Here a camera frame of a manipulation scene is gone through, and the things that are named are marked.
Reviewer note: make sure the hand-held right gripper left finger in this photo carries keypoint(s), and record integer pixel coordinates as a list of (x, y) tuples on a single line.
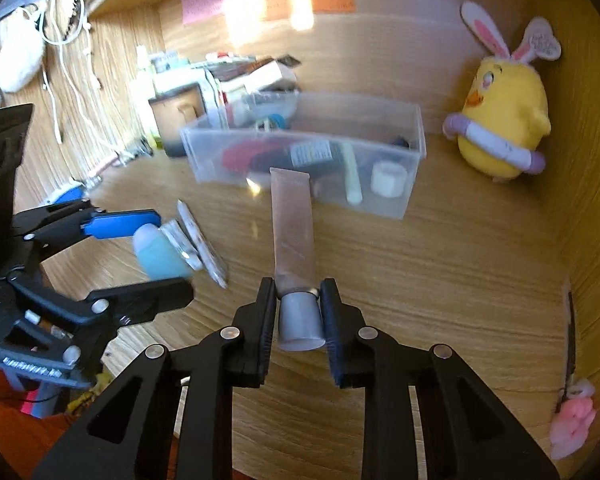
[(267, 330)]

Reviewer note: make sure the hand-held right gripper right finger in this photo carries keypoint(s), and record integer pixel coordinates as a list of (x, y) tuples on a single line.
[(330, 340)]

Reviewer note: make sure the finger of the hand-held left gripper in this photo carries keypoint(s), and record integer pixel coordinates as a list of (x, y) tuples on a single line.
[(145, 295), (120, 222)]

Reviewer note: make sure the light blue bottle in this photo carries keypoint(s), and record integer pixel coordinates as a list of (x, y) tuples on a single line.
[(155, 255)]

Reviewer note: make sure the pink tube with grey cap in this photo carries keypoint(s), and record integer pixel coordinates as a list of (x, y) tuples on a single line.
[(292, 230)]

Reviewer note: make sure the white lip balm tube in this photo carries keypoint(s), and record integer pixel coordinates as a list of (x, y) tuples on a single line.
[(352, 180)]

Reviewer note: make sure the dark green spray bottle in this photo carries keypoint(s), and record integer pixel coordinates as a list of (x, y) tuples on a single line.
[(310, 152)]

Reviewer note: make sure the clear plastic bin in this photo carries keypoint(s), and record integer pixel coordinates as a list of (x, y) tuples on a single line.
[(415, 130)]

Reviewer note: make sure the blue and white object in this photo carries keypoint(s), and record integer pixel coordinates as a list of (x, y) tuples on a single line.
[(67, 191)]

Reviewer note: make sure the silver sachet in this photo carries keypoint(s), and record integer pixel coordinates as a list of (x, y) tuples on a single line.
[(180, 245)]

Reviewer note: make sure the thin printed packet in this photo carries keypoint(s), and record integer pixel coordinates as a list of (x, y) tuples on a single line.
[(202, 245)]

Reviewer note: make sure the yellow packet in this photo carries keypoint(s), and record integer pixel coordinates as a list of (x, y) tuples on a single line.
[(87, 395)]

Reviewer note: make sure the brown canister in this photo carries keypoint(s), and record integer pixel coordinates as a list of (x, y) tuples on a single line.
[(175, 120)]

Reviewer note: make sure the white fluffy plush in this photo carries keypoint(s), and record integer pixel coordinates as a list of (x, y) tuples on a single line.
[(17, 55)]

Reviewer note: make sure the red pouch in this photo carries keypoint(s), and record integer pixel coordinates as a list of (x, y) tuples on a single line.
[(242, 155)]

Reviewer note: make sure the white slim bottle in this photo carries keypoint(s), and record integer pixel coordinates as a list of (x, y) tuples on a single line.
[(142, 80)]

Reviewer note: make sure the white round jar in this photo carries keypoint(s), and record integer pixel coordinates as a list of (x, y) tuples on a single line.
[(389, 179)]

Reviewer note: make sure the person's orange red clothing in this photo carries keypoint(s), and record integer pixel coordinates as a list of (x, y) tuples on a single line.
[(15, 435)]

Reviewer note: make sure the pink sticky note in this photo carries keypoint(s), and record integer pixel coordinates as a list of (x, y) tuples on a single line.
[(205, 2)]

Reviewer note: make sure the yellow chick plush toy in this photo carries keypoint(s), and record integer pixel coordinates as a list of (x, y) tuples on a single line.
[(510, 110)]

